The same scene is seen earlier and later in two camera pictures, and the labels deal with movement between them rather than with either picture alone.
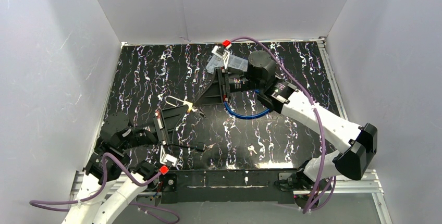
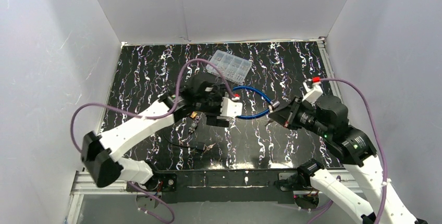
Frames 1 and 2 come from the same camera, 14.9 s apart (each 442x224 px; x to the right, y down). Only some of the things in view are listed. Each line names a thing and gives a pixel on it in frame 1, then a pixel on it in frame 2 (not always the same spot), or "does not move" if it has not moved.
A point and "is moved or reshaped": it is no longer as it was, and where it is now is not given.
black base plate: [223, 186] does not move
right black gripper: [222, 85] → [290, 116]
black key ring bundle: [200, 111] is moved or reshaped
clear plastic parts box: [232, 61] does not move
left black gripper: [160, 127] → [214, 103]
